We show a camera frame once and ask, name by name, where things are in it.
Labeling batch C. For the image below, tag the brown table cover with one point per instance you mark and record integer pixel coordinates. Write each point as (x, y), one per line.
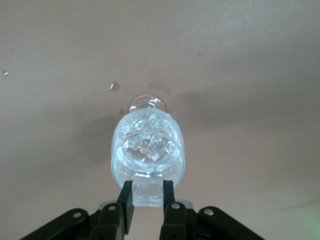
(50, 125)

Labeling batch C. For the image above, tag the clear stemmed wine glass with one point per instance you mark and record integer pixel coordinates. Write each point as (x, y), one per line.
(117, 155)

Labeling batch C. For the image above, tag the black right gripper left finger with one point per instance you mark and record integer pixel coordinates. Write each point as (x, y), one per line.
(107, 222)

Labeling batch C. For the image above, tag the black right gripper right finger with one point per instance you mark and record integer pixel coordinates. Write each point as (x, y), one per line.
(177, 222)

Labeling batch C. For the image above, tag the clear ice cube pile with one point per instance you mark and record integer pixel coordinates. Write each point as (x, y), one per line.
(150, 145)

